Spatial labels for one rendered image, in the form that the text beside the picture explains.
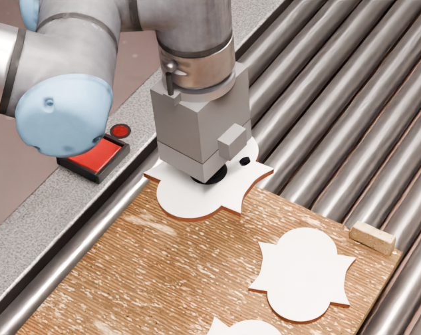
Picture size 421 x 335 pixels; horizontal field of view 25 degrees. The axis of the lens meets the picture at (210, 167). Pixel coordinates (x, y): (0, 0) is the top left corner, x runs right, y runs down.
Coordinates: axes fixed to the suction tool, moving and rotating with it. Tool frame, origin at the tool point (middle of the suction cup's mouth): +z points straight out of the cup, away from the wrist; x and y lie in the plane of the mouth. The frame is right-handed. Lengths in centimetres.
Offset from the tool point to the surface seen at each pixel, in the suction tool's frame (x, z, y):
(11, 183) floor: 110, 107, 42
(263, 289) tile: -6.1, 18.0, 1.4
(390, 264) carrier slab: -16.2, 19.8, 15.2
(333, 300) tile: -13.8, 18.6, 5.4
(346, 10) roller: 19, 22, 59
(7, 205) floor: 105, 107, 36
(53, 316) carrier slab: 12.1, 17.2, -17.3
